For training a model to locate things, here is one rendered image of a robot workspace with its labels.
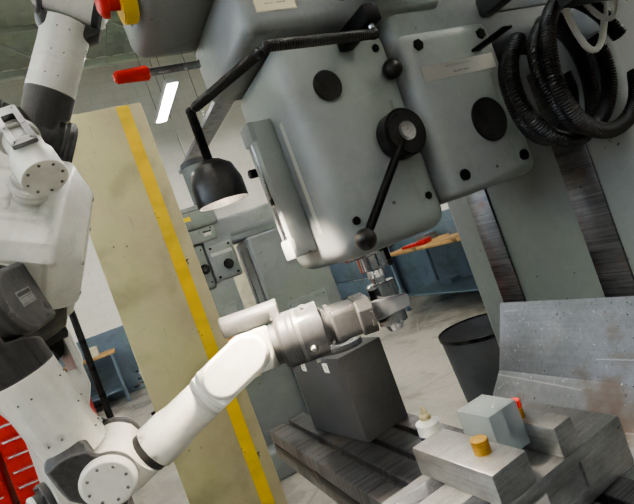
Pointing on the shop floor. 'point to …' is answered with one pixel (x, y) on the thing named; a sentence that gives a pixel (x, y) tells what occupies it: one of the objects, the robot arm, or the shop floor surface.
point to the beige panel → (166, 302)
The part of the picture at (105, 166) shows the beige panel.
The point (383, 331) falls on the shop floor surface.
